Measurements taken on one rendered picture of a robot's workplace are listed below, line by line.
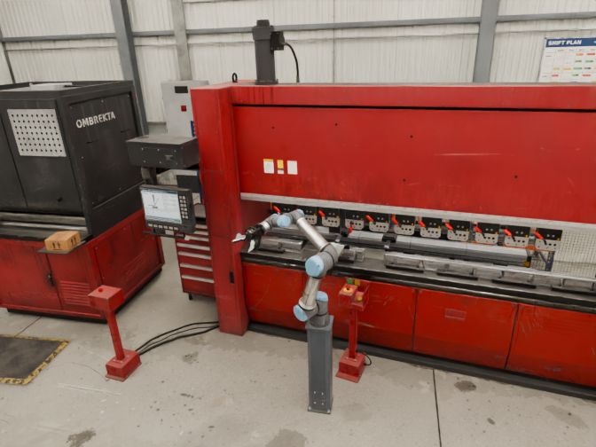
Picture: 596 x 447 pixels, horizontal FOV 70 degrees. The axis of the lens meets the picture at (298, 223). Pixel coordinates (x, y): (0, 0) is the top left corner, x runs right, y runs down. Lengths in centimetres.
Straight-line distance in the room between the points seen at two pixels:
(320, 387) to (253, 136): 203
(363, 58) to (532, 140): 468
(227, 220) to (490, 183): 208
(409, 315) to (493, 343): 67
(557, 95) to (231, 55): 589
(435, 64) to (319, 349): 548
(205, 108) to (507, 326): 288
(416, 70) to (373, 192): 438
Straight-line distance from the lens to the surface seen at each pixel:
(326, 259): 259
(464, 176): 328
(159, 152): 339
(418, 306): 364
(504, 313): 364
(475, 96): 316
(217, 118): 346
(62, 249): 422
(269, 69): 354
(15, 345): 502
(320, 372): 327
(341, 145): 334
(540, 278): 364
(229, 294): 406
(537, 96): 319
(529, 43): 773
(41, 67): 1016
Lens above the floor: 259
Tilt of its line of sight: 23 degrees down
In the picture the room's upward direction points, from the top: 2 degrees counter-clockwise
